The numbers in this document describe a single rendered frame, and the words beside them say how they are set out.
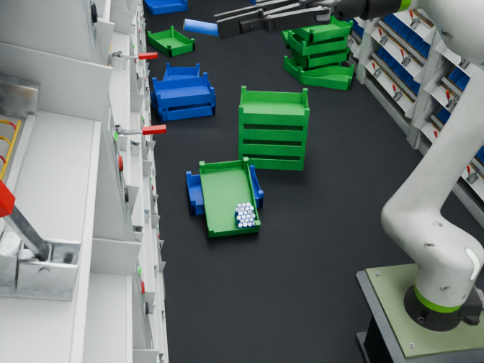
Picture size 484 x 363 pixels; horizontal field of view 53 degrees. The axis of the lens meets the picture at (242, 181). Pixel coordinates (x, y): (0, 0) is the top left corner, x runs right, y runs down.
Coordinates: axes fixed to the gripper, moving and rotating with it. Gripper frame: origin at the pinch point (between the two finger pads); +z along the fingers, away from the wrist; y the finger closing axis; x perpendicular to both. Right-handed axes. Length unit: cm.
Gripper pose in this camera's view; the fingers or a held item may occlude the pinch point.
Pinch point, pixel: (238, 21)
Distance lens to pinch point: 83.4
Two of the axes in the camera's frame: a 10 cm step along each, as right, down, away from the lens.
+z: -9.7, 2.5, -0.3
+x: 1.7, 7.5, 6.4
